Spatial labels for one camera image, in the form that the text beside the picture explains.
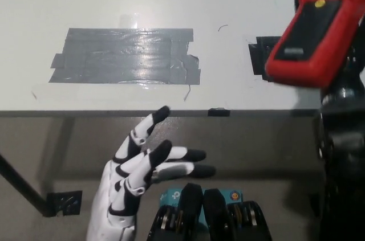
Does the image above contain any red digital multimeter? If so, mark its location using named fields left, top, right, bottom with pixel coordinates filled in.
left=264, top=0, right=365, bottom=88

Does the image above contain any grey duct tape patch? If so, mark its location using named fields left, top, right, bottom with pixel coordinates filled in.
left=48, top=27, right=201, bottom=85

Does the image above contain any black and white right hand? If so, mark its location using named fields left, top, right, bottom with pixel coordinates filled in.
left=293, top=0, right=365, bottom=83

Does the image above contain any black floor tape patch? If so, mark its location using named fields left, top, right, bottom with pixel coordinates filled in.
left=44, top=190, right=83, bottom=217

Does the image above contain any white and black left hand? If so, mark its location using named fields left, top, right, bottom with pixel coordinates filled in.
left=85, top=106, right=216, bottom=241

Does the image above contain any black and teal robot body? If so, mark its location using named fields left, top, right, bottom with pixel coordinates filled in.
left=147, top=182, right=271, bottom=241

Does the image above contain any small black tape strip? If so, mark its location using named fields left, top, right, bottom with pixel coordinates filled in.
left=208, top=107, right=230, bottom=117

